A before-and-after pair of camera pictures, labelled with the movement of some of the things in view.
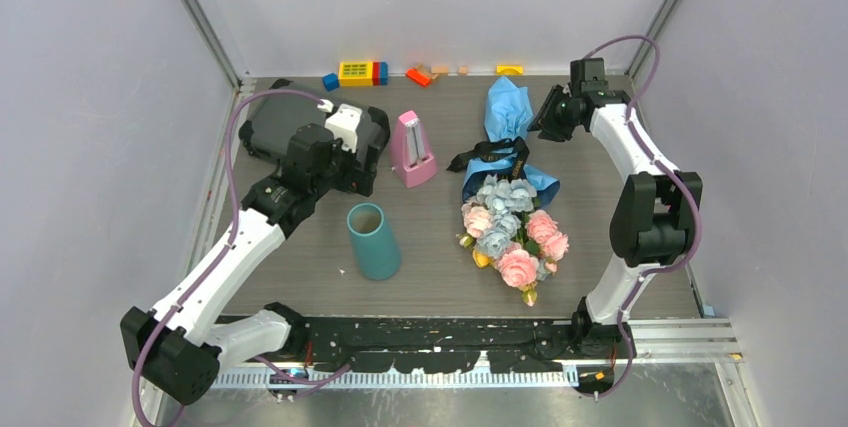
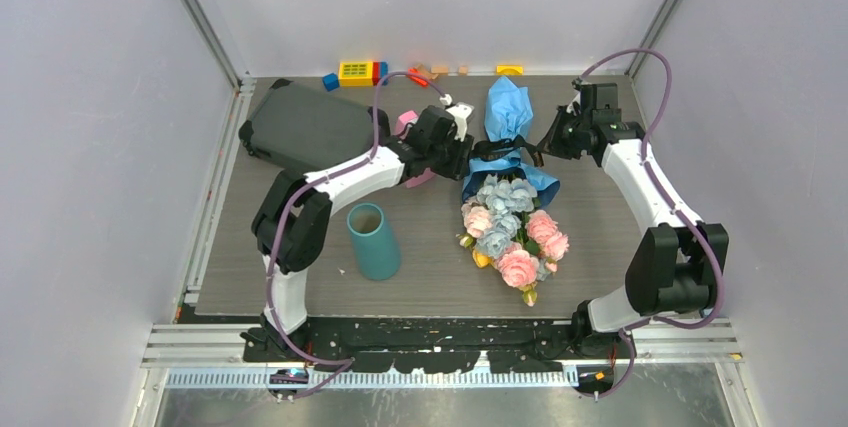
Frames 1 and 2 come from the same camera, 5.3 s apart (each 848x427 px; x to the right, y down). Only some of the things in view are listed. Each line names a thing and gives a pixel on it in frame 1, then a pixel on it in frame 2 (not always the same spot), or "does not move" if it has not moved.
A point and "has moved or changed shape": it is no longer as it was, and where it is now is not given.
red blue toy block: [380, 73] does not move
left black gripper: [356, 179] → [458, 167]
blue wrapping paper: [501, 226] does not move
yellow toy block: [355, 73] does not move
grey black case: [270, 117] does not move
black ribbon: [495, 149] has moved or changed shape
